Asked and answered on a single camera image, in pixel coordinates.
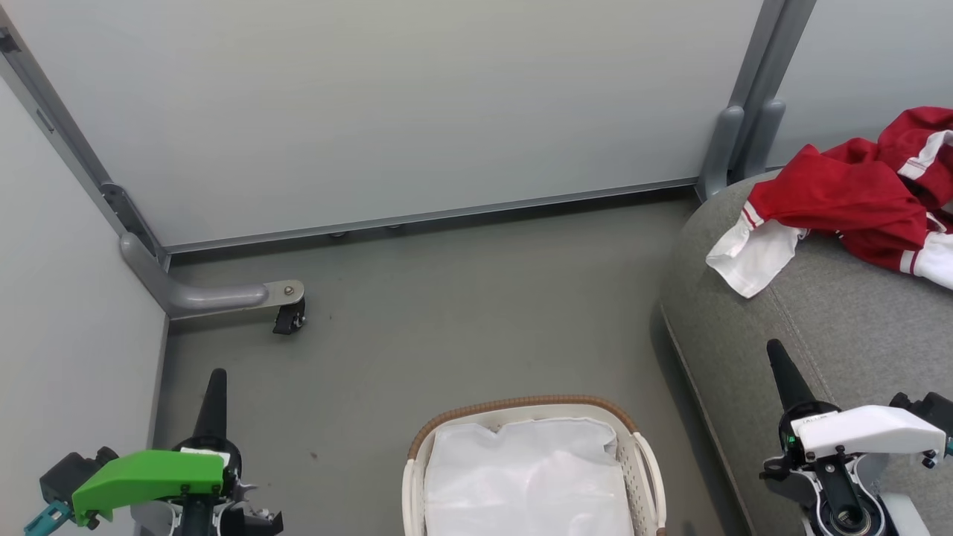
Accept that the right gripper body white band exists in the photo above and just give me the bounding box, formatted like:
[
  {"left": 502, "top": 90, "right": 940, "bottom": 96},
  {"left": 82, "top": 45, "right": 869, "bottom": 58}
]
[{"left": 778, "top": 401, "right": 946, "bottom": 462}]

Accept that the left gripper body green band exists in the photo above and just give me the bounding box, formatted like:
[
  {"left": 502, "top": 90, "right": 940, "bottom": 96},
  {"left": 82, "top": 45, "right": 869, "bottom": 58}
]
[{"left": 72, "top": 438, "right": 241, "bottom": 522}]

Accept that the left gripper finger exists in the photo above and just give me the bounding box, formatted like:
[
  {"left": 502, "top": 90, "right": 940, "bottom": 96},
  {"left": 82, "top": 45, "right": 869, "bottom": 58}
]
[{"left": 194, "top": 368, "right": 228, "bottom": 440}]

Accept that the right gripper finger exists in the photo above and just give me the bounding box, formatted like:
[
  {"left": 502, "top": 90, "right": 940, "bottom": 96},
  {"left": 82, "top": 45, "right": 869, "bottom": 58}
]
[{"left": 767, "top": 339, "right": 817, "bottom": 414}]

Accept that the white laundry basket brown rim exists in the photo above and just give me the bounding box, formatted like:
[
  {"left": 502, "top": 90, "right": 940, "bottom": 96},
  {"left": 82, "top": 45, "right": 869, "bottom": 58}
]
[{"left": 402, "top": 395, "right": 668, "bottom": 536}]

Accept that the grey fabric sofa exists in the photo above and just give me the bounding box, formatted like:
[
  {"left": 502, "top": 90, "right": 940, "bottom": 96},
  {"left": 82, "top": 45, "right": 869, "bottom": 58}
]
[{"left": 659, "top": 167, "right": 953, "bottom": 536}]

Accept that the black caster wheel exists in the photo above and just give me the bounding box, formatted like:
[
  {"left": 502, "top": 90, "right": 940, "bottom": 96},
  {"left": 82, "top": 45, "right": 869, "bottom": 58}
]
[{"left": 272, "top": 298, "right": 307, "bottom": 336}]

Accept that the left arm black cable teal plug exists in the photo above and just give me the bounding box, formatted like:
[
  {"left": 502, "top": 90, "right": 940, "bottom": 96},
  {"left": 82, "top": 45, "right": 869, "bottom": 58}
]
[{"left": 22, "top": 500, "right": 73, "bottom": 536}]

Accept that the grey partition foot bracket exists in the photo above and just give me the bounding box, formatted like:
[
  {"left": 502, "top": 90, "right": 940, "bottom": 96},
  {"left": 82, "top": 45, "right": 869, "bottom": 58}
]
[{"left": 120, "top": 232, "right": 305, "bottom": 321}]

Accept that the grey double partition post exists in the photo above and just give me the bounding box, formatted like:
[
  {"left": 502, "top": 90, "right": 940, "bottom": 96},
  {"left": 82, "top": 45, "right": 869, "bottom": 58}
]
[{"left": 696, "top": 0, "right": 817, "bottom": 202}]

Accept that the grey partition bottom rail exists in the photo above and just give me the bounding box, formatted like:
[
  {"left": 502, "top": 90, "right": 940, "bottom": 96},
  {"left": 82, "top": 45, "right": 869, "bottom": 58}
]
[{"left": 162, "top": 177, "right": 701, "bottom": 255}]

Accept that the grey slanted partition post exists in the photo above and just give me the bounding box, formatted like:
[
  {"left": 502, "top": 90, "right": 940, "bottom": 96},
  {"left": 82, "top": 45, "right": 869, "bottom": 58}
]
[{"left": 0, "top": 28, "right": 169, "bottom": 258}]

